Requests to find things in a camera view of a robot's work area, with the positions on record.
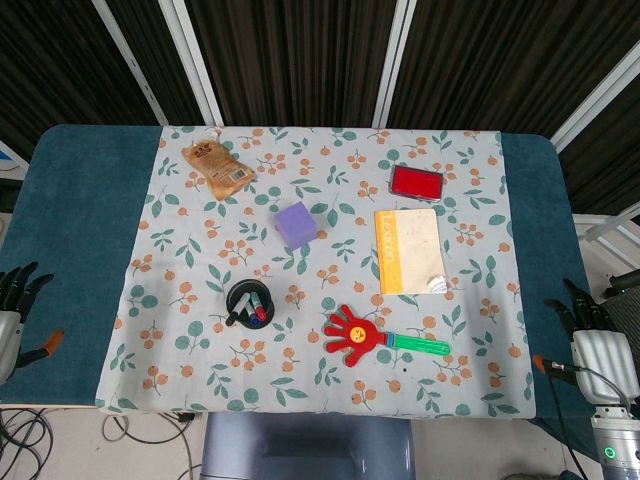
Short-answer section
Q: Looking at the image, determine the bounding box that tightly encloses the black silver robot left hand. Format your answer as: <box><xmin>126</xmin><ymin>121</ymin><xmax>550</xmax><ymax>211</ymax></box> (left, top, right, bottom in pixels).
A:
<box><xmin>0</xmin><ymin>260</ymin><xmax>66</xmax><ymax>387</ymax></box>

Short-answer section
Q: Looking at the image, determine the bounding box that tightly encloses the black silver robot right hand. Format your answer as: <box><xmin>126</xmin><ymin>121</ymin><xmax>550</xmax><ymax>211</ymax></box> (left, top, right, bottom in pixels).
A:
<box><xmin>532</xmin><ymin>277</ymin><xmax>640</xmax><ymax>406</ymax></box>

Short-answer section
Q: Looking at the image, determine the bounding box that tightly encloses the white marker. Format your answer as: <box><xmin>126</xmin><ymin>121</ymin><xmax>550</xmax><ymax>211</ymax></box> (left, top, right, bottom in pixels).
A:
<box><xmin>224</xmin><ymin>291</ymin><xmax>252</xmax><ymax>327</ymax></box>

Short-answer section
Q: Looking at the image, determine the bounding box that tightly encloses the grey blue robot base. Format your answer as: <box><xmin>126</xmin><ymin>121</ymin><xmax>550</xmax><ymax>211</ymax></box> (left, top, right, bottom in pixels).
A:
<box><xmin>199</xmin><ymin>412</ymin><xmax>419</xmax><ymax>480</ymax></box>

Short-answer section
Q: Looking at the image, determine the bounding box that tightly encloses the black mesh pen holder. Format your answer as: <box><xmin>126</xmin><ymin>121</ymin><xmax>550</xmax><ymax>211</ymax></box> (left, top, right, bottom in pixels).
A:
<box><xmin>225</xmin><ymin>278</ymin><xmax>276</xmax><ymax>331</ymax></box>

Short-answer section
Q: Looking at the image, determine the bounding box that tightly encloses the red hand clapper toy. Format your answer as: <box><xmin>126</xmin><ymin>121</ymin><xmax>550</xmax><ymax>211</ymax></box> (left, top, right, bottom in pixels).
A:
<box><xmin>323</xmin><ymin>304</ymin><xmax>453</xmax><ymax>369</ymax></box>

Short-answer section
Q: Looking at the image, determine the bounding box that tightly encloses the white metal rack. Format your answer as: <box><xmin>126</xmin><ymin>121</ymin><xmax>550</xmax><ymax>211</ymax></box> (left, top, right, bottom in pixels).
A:
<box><xmin>572</xmin><ymin>212</ymin><xmax>640</xmax><ymax>281</ymax></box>

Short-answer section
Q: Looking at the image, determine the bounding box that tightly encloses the teal table cover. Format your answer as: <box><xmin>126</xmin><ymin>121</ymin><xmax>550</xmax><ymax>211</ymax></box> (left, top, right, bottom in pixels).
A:
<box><xmin>0</xmin><ymin>123</ymin><xmax>604</xmax><ymax>419</ymax></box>

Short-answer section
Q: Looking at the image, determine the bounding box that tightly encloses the yellow cream notebook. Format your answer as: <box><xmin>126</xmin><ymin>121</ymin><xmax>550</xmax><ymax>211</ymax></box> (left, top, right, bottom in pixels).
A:
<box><xmin>374</xmin><ymin>207</ymin><xmax>449</xmax><ymax>296</ymax></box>

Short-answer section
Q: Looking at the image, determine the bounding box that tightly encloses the red ink pad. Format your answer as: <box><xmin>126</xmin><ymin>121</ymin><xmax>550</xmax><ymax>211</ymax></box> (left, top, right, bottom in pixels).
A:
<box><xmin>389</xmin><ymin>164</ymin><xmax>444</xmax><ymax>203</ymax></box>

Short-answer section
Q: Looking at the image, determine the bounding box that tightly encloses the brown snack pouch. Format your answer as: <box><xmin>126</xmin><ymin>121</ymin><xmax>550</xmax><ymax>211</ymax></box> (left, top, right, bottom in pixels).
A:
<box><xmin>180</xmin><ymin>138</ymin><xmax>257</xmax><ymax>202</ymax></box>

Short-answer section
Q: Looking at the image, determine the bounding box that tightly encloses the purple foam cube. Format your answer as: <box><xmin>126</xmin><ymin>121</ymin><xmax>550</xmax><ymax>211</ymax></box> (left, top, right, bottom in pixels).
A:
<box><xmin>275</xmin><ymin>201</ymin><xmax>319</xmax><ymax>251</ymax></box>

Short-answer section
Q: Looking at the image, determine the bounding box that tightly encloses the floral print tablecloth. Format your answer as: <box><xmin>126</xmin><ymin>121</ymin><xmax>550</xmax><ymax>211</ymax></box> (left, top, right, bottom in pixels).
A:
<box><xmin>94</xmin><ymin>124</ymin><xmax>537</xmax><ymax>419</ymax></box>

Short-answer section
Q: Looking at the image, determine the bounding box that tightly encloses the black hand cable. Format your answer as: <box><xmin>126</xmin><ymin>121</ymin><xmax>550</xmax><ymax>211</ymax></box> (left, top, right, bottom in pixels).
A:
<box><xmin>547</xmin><ymin>358</ymin><xmax>591</xmax><ymax>480</ymax></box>

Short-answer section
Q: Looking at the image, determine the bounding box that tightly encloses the black floor cable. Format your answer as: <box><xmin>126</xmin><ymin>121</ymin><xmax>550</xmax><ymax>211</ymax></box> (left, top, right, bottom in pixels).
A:
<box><xmin>0</xmin><ymin>407</ymin><xmax>55</xmax><ymax>480</ymax></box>
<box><xmin>102</xmin><ymin>410</ymin><xmax>202</xmax><ymax>480</ymax></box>

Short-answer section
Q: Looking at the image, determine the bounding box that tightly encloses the white partition frame post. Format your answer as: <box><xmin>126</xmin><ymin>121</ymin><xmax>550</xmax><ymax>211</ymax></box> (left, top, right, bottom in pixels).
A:
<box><xmin>371</xmin><ymin>0</ymin><xmax>418</xmax><ymax>129</ymax></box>
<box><xmin>91</xmin><ymin>0</ymin><xmax>170</xmax><ymax>127</ymax></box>
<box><xmin>158</xmin><ymin>0</ymin><xmax>225</xmax><ymax>127</ymax></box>
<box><xmin>549</xmin><ymin>47</ymin><xmax>640</xmax><ymax>154</ymax></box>

